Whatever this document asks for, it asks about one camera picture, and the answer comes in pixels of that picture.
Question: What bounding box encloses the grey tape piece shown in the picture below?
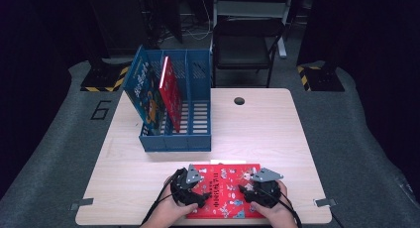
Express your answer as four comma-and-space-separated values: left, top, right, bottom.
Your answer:
69, 197, 95, 211
313, 197, 338, 208

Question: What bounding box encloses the right hand-held gripper cable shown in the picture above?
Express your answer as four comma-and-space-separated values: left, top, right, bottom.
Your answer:
263, 184, 303, 228

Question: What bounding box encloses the black yellow-striped stand base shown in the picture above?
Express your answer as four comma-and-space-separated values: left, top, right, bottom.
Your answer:
296, 64, 346, 92
79, 64, 130, 93

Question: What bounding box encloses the person's right hand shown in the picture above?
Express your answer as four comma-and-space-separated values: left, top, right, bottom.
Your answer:
250, 181, 298, 228

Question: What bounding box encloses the black metal truss stand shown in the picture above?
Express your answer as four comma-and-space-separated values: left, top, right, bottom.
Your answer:
137, 0, 184, 49

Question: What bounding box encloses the left hand-held gripper cable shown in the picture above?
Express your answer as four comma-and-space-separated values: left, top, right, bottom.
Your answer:
142, 181, 176, 227

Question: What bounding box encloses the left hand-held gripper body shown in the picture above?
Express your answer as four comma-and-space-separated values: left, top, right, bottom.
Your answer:
169, 164, 205, 207

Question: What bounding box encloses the blue plastic file rack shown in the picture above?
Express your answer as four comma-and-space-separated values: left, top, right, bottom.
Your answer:
138, 49, 212, 153

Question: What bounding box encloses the person's left hand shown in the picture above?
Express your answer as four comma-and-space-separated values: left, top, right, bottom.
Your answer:
153, 176, 199, 222

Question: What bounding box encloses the red picture book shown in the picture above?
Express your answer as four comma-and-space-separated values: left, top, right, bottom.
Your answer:
186, 163, 265, 220
158, 55, 183, 133

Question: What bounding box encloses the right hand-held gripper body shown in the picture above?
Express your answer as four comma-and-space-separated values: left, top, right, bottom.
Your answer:
246, 168, 284, 208

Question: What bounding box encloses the hand-held gripper cable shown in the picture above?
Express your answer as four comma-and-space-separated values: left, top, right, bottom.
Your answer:
142, 181, 176, 227
263, 184, 303, 228

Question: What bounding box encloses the blue monster picture book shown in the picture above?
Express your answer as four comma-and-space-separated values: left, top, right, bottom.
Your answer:
122, 45, 167, 137

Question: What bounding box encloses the black folding chair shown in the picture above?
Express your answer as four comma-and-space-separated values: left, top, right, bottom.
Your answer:
211, 18, 286, 88

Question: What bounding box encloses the white floor cable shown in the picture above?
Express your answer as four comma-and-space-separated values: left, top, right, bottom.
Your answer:
182, 29, 212, 42

